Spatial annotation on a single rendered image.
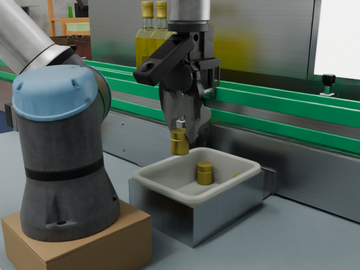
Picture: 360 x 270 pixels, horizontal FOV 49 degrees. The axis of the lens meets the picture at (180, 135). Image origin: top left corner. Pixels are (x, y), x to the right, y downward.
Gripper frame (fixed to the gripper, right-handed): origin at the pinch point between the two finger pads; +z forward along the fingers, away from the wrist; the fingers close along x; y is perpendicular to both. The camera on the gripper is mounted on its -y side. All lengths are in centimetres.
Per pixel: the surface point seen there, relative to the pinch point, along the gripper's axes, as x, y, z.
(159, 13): 31.2, 25.6, -21.2
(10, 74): 100, 14, 1
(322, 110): -17.2, 22.5, -3.5
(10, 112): 81, 4, 11
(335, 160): -21.5, 20.6, 5.5
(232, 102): 4.3, 22.6, -1.6
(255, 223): -12.7, 7.6, 17.0
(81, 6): 860, 556, -27
